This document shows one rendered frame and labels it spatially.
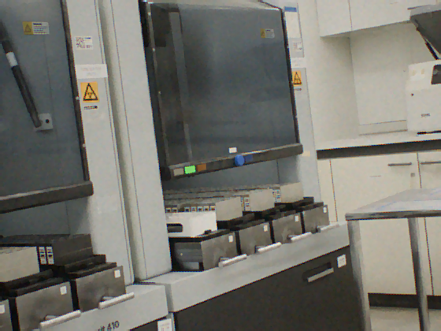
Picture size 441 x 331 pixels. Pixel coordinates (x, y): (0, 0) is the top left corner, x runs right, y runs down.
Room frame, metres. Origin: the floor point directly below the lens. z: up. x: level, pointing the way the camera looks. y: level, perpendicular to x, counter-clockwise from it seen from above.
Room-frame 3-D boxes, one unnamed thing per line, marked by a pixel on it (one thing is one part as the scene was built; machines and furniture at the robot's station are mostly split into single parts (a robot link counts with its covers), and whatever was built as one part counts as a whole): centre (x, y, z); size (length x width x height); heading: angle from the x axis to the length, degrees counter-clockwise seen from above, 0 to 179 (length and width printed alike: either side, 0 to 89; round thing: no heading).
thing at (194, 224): (2.17, 0.17, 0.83); 0.30 x 0.10 x 0.06; 51
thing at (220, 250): (2.26, 0.28, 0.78); 0.73 x 0.14 x 0.09; 51
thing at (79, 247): (1.80, 0.35, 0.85); 0.12 x 0.02 x 0.06; 141
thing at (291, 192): (2.47, -0.19, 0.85); 0.12 x 0.02 x 0.06; 140
